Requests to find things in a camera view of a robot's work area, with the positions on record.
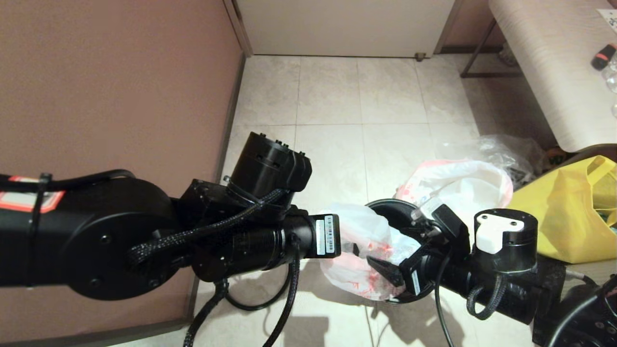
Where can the green printed package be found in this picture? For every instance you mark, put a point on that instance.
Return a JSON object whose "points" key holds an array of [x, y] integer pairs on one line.
{"points": [[556, 155]]}

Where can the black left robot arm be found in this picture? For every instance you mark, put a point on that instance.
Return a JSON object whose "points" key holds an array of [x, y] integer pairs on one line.
{"points": [[96, 241]]}

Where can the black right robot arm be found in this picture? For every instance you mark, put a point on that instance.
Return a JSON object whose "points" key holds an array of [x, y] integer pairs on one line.
{"points": [[506, 260]]}

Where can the used white pink trash bag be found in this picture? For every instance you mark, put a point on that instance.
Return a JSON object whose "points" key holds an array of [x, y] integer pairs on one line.
{"points": [[482, 188]]}

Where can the small grey patterned object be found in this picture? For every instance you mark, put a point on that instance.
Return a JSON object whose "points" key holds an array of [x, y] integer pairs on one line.
{"points": [[506, 57]]}

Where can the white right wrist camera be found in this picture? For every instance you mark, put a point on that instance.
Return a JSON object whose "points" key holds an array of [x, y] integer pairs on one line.
{"points": [[448, 221]]}

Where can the fresh white pink trash bag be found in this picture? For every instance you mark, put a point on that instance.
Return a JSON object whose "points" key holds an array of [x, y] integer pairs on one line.
{"points": [[356, 226]]}

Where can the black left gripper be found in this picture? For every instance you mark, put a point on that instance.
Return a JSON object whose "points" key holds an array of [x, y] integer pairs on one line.
{"points": [[328, 236]]}

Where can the black round trash bin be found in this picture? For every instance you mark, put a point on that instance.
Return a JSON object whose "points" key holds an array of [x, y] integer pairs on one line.
{"points": [[390, 209]]}

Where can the black orange marker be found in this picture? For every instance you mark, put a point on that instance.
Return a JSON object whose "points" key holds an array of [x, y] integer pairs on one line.
{"points": [[603, 57]]}

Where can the clear crumpled plastic bag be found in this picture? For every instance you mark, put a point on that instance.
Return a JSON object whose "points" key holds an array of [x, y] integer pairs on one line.
{"points": [[506, 149]]}

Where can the white door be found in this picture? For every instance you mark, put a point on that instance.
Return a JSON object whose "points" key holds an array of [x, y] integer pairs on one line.
{"points": [[347, 26]]}

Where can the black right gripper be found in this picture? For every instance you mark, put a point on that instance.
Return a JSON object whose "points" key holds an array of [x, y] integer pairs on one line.
{"points": [[424, 274]]}

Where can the yellow shopping bag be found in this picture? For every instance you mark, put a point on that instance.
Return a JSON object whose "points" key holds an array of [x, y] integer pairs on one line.
{"points": [[569, 217]]}

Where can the dark metal table frame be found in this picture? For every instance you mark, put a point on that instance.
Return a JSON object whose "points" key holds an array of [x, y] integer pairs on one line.
{"points": [[475, 53]]}

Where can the white printed paper sheet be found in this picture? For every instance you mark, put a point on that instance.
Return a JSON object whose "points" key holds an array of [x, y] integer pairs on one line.
{"points": [[608, 18]]}

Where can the small metal door stopper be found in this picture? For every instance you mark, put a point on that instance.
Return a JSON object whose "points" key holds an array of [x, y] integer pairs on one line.
{"points": [[421, 56]]}

